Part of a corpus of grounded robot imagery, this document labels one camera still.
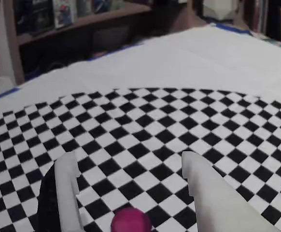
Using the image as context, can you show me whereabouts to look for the wooden bookshelf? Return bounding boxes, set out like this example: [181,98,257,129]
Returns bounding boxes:
[2,0,281,85]

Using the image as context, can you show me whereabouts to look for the white illustrated game box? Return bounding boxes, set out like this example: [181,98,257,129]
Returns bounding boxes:
[54,0,74,29]

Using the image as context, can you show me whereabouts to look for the white table cover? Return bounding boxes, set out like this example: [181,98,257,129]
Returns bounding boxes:
[0,23,281,121]

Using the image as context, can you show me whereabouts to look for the blue tape strip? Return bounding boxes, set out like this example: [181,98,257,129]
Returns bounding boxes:
[209,22,253,36]
[0,87,20,105]

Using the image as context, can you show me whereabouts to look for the black white checkerboard mat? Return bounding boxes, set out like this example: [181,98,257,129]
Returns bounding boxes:
[0,87,281,232]

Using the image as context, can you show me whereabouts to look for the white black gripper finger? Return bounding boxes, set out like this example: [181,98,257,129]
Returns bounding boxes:
[37,151,84,232]

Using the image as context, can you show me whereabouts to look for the black board game box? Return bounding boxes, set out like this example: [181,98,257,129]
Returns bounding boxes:
[14,0,55,34]

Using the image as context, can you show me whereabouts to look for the pink faceted ball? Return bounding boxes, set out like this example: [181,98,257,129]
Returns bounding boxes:
[111,207,153,232]

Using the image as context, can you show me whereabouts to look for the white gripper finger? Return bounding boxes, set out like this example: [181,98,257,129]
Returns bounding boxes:
[182,151,280,232]

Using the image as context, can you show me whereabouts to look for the low-poly penguin figure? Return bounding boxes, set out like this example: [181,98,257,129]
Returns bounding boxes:
[202,0,233,20]

